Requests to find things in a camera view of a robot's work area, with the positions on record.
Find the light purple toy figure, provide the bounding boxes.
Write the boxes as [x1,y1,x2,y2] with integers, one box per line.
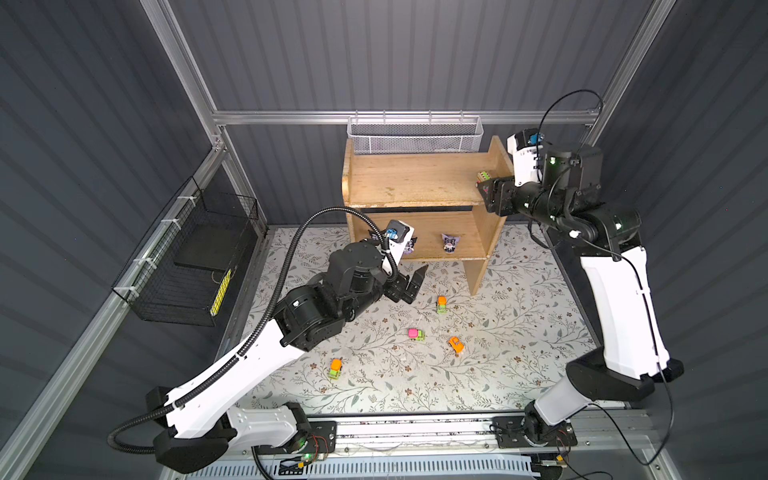
[441,234,461,254]

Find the black purple toy figure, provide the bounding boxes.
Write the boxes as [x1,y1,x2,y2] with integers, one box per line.
[404,238,416,255]

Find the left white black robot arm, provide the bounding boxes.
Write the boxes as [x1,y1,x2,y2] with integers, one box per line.
[153,241,427,474]

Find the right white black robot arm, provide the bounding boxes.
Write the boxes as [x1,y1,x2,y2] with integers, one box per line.
[478,139,684,445]

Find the wooden two-tier shelf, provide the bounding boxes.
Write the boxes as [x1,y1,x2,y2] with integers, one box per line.
[341,136,513,295]

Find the orange green toy truck far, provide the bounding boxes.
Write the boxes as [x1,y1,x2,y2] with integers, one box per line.
[436,296,447,314]

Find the pink green toy car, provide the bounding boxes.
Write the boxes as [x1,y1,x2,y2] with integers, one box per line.
[407,328,425,341]

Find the floral patterned table mat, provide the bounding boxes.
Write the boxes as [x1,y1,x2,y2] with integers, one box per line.
[239,224,594,414]

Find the orange green toy car near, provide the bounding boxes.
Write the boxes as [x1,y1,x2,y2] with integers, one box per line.
[328,359,343,380]

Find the yellow green marker strip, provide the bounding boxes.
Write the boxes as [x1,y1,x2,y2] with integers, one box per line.
[209,269,233,317]

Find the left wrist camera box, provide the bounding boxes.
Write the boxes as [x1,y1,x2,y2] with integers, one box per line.
[384,220,415,263]

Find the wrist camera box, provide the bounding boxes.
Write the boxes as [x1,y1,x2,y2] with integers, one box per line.
[384,220,415,263]
[506,128,543,187]

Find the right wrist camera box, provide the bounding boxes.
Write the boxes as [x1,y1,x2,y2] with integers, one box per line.
[506,128,543,187]

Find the left black corrugated cable hose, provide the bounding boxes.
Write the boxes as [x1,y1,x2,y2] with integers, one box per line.
[107,206,397,455]

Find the white wire mesh basket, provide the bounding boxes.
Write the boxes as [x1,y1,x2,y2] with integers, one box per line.
[346,115,484,155]

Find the black wire wall basket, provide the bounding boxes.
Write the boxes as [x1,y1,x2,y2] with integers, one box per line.
[113,182,260,327]

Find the white ventilated cable duct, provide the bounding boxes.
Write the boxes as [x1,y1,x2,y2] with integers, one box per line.
[187,454,540,479]

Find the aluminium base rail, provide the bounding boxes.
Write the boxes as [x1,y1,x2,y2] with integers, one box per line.
[173,409,655,460]

